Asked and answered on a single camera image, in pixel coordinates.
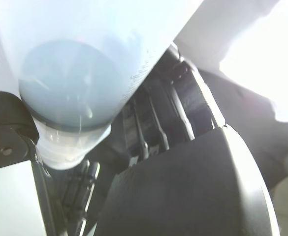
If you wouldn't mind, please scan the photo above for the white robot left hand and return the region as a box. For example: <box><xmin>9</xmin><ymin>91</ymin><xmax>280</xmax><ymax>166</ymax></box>
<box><xmin>0</xmin><ymin>43</ymin><xmax>284</xmax><ymax>236</ymax></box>

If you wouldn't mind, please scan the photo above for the clear plastic bottle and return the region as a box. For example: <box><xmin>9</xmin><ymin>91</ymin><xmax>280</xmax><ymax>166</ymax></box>
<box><xmin>10</xmin><ymin>0</ymin><xmax>205</xmax><ymax>172</ymax></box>

